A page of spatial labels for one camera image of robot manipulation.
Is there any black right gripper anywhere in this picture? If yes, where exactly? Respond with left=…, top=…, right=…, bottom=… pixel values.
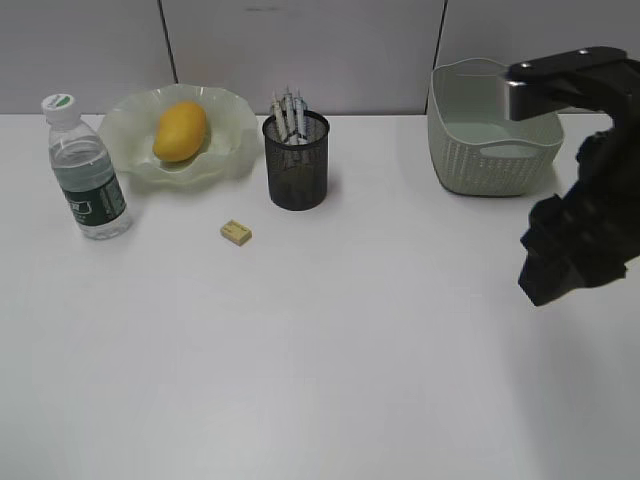
left=518, top=118, right=639, bottom=306

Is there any beige white pen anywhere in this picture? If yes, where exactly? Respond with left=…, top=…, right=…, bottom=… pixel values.
left=271, top=91, right=289, bottom=144

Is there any yellow eraser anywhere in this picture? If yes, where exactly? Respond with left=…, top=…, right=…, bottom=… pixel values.
left=220, top=220, right=253, bottom=246

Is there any yellow mango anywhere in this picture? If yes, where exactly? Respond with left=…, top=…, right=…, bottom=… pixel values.
left=153, top=101, right=207, bottom=163

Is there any clear water bottle green label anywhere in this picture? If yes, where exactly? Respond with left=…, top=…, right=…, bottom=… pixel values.
left=41, top=93, right=132, bottom=240

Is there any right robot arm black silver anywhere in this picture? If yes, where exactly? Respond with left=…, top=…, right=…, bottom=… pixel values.
left=505, top=47, right=639, bottom=306

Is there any pale green woven basket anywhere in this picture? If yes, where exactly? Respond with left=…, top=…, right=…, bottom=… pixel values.
left=427, top=58, right=564, bottom=197

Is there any black mesh pen holder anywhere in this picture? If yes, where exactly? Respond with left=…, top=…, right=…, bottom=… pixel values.
left=262, top=111, right=330, bottom=211

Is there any pale green wavy plate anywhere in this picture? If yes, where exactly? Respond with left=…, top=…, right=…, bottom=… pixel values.
left=98, top=84, right=260, bottom=189

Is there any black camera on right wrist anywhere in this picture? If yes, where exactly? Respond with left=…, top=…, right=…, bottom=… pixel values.
left=504, top=46, right=639, bottom=122

